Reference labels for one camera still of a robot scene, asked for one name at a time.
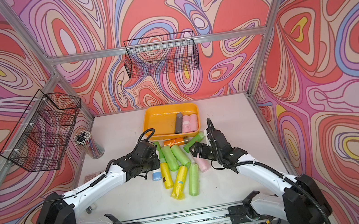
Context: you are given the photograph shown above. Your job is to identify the orange plastic storage box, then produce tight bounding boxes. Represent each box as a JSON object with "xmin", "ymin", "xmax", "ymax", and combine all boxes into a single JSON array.
[{"xmin": 143, "ymin": 103, "xmax": 201, "ymax": 141}]

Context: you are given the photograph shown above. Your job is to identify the white blue trash bag roll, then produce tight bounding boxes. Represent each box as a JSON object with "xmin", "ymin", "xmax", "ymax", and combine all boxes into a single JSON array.
[{"xmin": 152, "ymin": 170, "xmax": 162, "ymax": 181}]

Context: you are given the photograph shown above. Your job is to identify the green yellow trash bag roll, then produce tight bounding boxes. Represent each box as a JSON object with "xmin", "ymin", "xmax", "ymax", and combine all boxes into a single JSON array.
[{"xmin": 154, "ymin": 141, "xmax": 174, "ymax": 189}]

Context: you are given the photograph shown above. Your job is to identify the grey trash bag roll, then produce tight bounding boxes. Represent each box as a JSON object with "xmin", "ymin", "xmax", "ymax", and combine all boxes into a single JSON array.
[{"xmin": 174, "ymin": 113, "xmax": 183, "ymax": 134}]

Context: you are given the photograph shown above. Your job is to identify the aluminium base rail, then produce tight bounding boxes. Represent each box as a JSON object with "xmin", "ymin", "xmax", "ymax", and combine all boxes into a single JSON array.
[{"xmin": 83, "ymin": 189, "xmax": 329, "ymax": 224}]

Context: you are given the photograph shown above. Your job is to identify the cup of pens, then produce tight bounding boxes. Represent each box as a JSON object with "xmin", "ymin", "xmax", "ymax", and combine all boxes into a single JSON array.
[{"xmin": 74, "ymin": 130, "xmax": 105, "ymax": 159}]

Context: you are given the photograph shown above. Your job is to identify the black wire basket back wall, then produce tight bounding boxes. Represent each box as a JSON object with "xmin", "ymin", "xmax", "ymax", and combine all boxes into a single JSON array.
[{"xmin": 123, "ymin": 30, "xmax": 200, "ymax": 79}]

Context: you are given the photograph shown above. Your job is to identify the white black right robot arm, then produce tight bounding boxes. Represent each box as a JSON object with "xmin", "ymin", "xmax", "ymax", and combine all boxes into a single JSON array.
[{"xmin": 187, "ymin": 127, "xmax": 332, "ymax": 224}]

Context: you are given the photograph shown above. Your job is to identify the light green roll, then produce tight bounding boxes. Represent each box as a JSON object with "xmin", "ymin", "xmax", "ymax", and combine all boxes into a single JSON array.
[
  {"xmin": 161, "ymin": 146, "xmax": 180, "ymax": 172},
  {"xmin": 171, "ymin": 145, "xmax": 191, "ymax": 167},
  {"xmin": 188, "ymin": 164, "xmax": 200, "ymax": 196}
]

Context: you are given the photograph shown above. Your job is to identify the black wire basket wall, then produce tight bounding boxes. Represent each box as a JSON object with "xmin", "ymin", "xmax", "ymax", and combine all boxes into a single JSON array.
[
  {"xmin": 0, "ymin": 90, "xmax": 82, "ymax": 172},
  {"xmin": 123, "ymin": 30, "xmax": 200, "ymax": 79}
]

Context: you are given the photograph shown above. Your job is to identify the pink calculator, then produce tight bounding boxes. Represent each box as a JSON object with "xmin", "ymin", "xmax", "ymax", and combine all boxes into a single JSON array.
[{"xmin": 84, "ymin": 172, "xmax": 106, "ymax": 184}]

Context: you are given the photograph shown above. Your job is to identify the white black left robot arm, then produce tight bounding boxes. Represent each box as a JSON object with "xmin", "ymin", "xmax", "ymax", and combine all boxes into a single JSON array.
[{"xmin": 36, "ymin": 140, "xmax": 160, "ymax": 224}]

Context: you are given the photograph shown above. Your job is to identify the black wire basket left wall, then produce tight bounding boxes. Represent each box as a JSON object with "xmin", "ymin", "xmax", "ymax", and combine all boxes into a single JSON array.
[{"xmin": 0, "ymin": 90, "xmax": 82, "ymax": 172}]

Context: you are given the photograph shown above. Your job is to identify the green roll with label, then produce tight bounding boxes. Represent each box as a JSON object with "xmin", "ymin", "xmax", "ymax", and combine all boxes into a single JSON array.
[{"xmin": 183, "ymin": 132, "xmax": 205, "ymax": 153}]

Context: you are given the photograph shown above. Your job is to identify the pink trash bag roll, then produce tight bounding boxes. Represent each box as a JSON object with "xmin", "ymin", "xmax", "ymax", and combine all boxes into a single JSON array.
[
  {"xmin": 189, "ymin": 114, "xmax": 199, "ymax": 132},
  {"xmin": 182, "ymin": 115, "xmax": 191, "ymax": 133},
  {"xmin": 194, "ymin": 158, "xmax": 211, "ymax": 173}
]

